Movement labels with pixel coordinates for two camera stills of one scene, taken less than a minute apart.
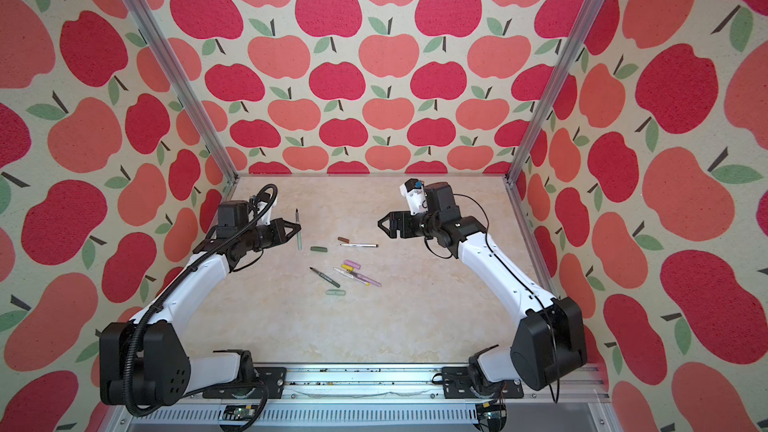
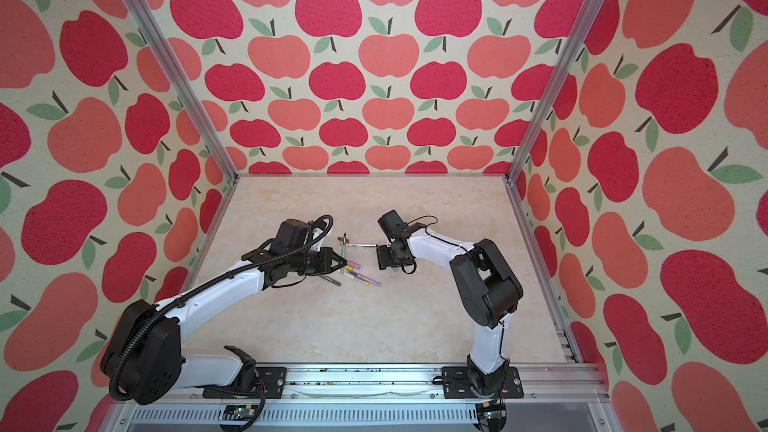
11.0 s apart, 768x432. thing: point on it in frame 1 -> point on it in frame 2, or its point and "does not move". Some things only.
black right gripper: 404,217 -> 381,259
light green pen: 299,234 -> 343,253
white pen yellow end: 352,277 does not move
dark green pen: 327,278 does not move
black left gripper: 280,235 -> 327,255
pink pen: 364,278 does not move
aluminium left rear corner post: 166,58 does not move
